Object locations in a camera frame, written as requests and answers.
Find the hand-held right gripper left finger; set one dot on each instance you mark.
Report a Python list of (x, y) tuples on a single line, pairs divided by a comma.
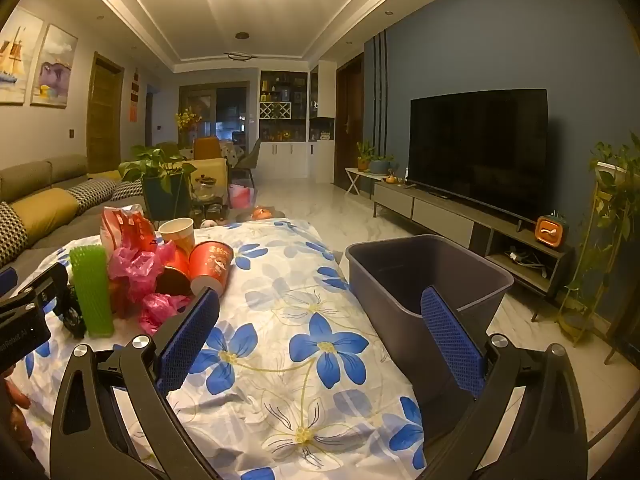
[(187, 340)]

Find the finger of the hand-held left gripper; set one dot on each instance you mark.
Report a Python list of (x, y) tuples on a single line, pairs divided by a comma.
[(44, 287), (7, 280)]

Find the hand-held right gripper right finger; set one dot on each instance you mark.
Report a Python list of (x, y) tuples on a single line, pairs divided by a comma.
[(450, 340)]

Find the grey plastic bin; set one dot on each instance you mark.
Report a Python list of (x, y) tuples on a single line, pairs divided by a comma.
[(400, 320)]

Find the red paper cup white inside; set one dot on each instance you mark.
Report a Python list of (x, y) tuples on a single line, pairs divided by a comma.
[(210, 265)]

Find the pink plastic bag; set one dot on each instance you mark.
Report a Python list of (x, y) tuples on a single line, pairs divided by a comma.
[(132, 267)]

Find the red and white snack bag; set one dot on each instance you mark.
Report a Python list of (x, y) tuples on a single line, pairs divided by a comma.
[(125, 230)]

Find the beige paper cup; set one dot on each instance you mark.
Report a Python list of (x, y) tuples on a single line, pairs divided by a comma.
[(177, 237)]

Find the person's left hand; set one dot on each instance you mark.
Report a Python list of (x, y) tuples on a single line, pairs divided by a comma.
[(19, 400)]

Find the large houndstooth cushion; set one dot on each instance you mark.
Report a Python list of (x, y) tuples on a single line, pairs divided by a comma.
[(10, 235)]

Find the yellow cushion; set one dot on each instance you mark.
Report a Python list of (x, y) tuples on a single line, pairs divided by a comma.
[(45, 212)]

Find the long houndstooth cushion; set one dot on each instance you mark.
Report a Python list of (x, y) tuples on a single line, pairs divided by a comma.
[(92, 191)]

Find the grey sofa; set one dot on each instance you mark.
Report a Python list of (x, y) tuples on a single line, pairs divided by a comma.
[(50, 170)]

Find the blue floral blanket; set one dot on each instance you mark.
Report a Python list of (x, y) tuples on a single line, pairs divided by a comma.
[(300, 285)]

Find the grey television cabinet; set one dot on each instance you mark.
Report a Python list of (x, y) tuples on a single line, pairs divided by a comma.
[(440, 212)]

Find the small houndstooth cushion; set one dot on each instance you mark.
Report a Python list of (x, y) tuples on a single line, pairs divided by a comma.
[(127, 190)]

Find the glass coffee table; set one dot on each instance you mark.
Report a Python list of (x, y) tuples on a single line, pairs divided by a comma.
[(235, 217)]

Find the plant in teal planter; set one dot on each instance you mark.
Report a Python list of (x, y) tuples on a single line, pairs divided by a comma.
[(165, 197)]

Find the orange fruit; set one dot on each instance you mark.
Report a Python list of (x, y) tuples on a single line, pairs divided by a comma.
[(261, 213)]

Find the orange retro speaker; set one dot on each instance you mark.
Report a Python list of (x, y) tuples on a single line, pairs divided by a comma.
[(550, 232)]

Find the glass jar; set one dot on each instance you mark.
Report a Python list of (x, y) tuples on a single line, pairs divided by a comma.
[(204, 187)]

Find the pink gift bag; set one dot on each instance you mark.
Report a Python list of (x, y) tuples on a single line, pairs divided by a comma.
[(241, 196)]

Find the small orange ornament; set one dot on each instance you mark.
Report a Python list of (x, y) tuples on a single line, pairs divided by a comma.
[(391, 179)]

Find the yellow armchair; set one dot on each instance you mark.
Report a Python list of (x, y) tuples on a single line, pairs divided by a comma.
[(212, 167)]

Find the gold plant stand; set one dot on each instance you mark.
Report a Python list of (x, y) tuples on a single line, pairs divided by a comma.
[(597, 240)]

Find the light wooden door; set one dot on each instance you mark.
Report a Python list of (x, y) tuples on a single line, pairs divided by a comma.
[(105, 120)]

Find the plant in blue-grey pot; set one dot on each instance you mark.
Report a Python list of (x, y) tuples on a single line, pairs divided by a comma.
[(381, 166)]

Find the small white folding table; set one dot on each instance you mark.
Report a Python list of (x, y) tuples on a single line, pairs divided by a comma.
[(362, 174)]

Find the large black television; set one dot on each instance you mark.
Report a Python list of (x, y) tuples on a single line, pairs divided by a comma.
[(475, 150)]

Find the grey dining chair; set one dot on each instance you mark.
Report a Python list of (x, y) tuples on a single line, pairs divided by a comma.
[(248, 157)]

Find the orange dining chair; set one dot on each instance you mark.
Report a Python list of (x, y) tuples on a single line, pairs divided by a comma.
[(206, 147)]

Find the dining table with cloth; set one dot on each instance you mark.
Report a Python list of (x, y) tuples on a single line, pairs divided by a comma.
[(231, 150)]

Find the plant in orange pot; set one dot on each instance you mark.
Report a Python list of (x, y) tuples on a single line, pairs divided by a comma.
[(364, 162)]

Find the white display cabinet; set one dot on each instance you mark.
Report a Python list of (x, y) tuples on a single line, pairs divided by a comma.
[(290, 160)]

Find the purple abstract painting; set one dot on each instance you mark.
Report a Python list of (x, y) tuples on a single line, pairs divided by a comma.
[(52, 70)]

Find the yellow flower bouquet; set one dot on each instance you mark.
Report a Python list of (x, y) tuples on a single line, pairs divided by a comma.
[(187, 120)]

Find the sailing ship painting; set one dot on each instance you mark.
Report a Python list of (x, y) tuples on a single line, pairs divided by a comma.
[(20, 60)]

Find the glass balcony door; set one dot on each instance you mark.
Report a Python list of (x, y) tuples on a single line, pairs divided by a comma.
[(225, 110)]

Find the dark wooden door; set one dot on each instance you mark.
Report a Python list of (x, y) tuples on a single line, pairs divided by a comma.
[(350, 125)]

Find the red wall decorations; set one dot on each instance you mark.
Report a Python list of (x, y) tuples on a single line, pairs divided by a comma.
[(134, 105)]

